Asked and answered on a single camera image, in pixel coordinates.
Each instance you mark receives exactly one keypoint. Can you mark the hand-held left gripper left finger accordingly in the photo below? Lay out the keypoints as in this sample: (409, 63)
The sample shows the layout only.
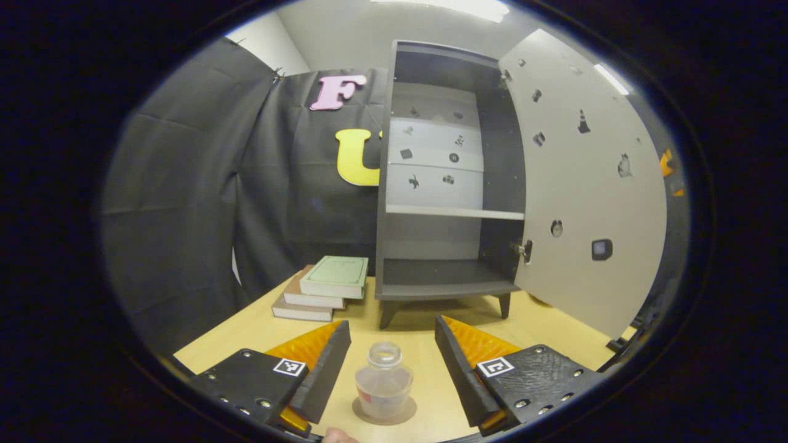
(323, 375)

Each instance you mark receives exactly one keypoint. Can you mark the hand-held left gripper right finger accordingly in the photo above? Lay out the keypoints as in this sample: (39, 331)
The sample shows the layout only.
(458, 369)

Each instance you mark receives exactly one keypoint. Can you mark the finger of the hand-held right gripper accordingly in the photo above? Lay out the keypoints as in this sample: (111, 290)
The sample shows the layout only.
(667, 161)

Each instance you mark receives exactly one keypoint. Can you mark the brown round coaster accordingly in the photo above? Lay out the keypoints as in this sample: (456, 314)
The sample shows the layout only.
(364, 416)

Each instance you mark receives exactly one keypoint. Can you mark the clear glass bottle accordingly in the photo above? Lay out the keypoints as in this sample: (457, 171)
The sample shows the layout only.
(384, 384)

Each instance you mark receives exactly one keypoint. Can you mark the light grey cabinet door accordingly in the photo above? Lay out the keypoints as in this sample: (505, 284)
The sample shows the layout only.
(585, 203)

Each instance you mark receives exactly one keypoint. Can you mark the dark grey cabinet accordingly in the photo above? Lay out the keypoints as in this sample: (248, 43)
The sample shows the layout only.
(443, 274)

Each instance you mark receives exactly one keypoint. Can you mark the grey book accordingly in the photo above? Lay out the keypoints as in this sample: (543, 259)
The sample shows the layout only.
(298, 312)

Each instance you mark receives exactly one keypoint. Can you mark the brown book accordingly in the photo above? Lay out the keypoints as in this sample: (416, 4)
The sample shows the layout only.
(295, 289)

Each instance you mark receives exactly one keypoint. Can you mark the green book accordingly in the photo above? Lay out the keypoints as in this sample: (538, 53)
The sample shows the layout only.
(335, 274)

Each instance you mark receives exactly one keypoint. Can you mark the black backdrop cloth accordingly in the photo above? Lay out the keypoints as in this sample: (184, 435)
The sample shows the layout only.
(184, 215)

